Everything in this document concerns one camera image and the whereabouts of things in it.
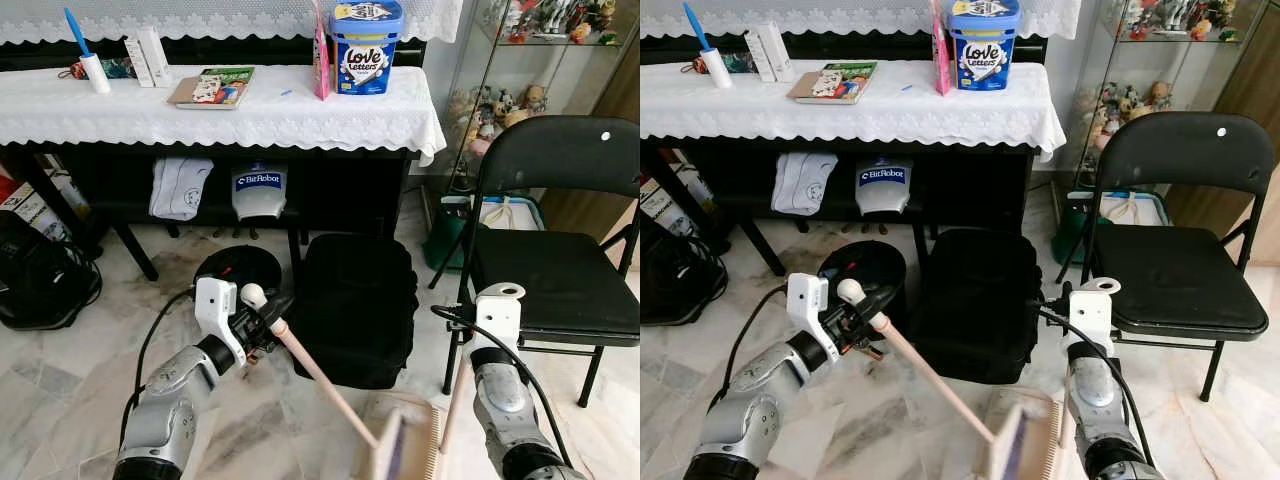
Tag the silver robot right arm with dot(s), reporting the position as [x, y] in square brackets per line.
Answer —
[505, 410]
[1095, 400]

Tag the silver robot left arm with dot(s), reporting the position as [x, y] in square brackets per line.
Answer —
[750, 420]
[170, 410]

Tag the black round bin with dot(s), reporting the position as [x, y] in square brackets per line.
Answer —
[865, 260]
[235, 262]

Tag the black soft bag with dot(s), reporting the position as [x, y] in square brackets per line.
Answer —
[975, 305]
[355, 310]

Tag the white BitRobot logo cover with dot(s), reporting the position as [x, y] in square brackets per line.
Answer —
[260, 195]
[884, 190]

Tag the black upright piano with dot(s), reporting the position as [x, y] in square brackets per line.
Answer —
[330, 190]
[960, 190]

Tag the white plastic robot shell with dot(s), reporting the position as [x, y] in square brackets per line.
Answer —
[182, 188]
[805, 185]

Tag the green box with white lid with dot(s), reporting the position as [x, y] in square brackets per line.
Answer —
[1068, 230]
[445, 235]

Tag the black backpack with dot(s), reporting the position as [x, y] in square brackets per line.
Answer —
[45, 285]
[680, 280]

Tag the green illustrated book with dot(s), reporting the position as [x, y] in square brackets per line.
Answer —
[835, 83]
[215, 88]

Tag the printed cardboard box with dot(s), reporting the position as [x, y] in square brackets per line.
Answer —
[30, 210]
[665, 205]

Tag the pink tall box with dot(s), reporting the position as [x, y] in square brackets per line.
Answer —
[322, 60]
[942, 55]

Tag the blue Love Letters tin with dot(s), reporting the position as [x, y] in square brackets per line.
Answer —
[985, 55]
[365, 60]

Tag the white slim carton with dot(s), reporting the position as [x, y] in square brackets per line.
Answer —
[756, 60]
[778, 50]
[157, 55]
[135, 65]

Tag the white lace runner cloth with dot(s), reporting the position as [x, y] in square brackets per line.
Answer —
[200, 15]
[850, 15]

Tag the glass display cabinet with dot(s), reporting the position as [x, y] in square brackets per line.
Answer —
[470, 60]
[1100, 60]

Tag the black folding chair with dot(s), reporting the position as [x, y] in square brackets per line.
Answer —
[560, 160]
[1180, 155]

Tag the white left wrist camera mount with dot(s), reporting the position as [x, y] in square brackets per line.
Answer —
[215, 310]
[805, 305]

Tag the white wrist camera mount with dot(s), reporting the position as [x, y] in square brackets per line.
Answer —
[805, 305]
[215, 310]
[497, 320]
[1090, 315]

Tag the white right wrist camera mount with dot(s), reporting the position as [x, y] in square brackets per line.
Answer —
[497, 320]
[1090, 315]

